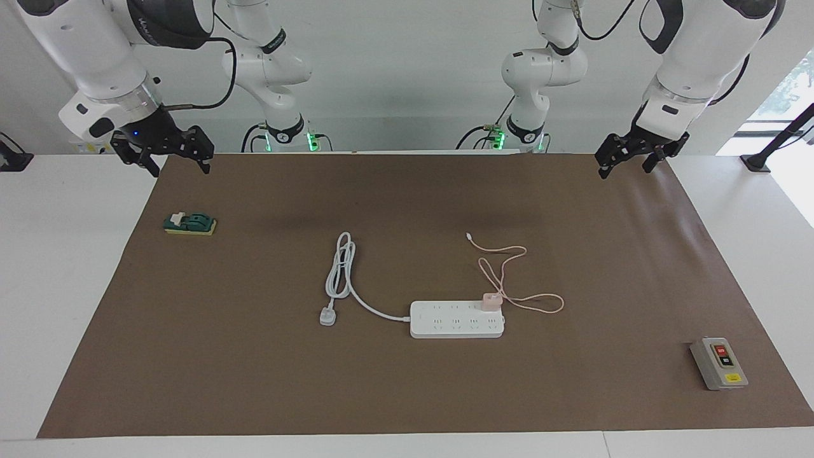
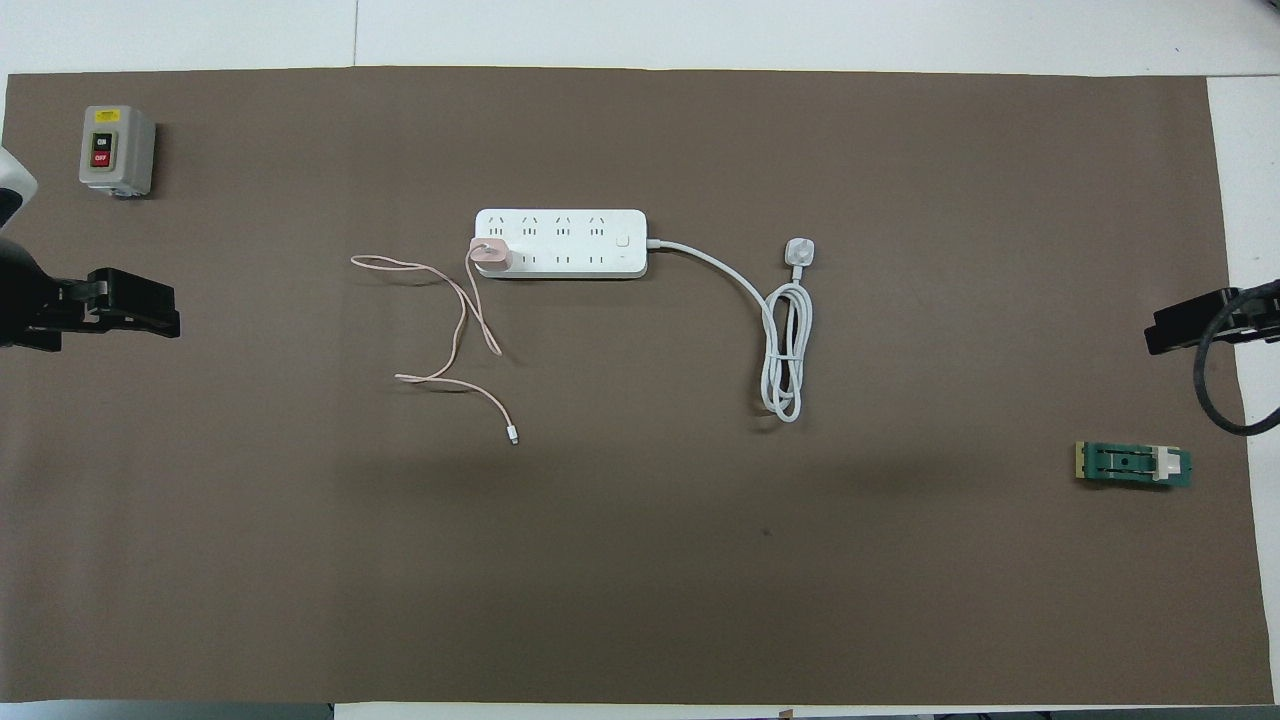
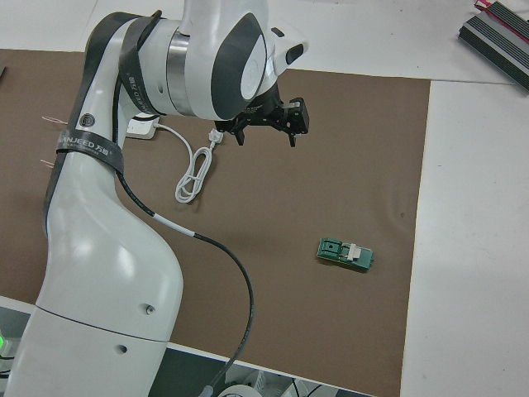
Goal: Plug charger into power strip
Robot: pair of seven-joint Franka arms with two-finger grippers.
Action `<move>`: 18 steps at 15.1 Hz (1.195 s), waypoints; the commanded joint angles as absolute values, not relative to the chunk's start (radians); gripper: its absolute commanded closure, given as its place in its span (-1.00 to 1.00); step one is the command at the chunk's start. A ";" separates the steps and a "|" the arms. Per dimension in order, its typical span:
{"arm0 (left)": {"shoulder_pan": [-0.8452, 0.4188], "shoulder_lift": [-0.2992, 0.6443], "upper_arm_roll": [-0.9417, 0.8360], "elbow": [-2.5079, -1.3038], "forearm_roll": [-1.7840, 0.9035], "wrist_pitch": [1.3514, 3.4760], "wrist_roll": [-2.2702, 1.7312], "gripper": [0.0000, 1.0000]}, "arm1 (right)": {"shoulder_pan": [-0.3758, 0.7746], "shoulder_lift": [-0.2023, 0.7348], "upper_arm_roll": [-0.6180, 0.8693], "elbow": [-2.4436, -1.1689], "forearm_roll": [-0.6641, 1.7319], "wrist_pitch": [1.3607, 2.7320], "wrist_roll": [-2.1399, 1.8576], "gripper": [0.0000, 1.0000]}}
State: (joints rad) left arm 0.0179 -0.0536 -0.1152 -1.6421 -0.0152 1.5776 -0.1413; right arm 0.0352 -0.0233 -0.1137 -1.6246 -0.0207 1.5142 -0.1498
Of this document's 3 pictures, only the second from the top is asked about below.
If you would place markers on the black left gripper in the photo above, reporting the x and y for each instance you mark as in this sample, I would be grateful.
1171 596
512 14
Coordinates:
30 300

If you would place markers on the brown table mat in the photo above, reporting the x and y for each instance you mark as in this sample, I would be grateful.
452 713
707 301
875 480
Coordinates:
700 560

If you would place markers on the white power strip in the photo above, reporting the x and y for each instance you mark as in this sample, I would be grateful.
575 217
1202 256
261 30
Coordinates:
570 245

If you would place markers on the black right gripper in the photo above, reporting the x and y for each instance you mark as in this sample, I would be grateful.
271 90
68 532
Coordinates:
1262 315

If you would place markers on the pink charger block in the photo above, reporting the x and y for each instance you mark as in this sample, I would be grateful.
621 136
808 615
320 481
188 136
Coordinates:
492 257

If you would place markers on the grey on-off switch box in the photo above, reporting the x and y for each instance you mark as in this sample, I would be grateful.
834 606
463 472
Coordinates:
115 150

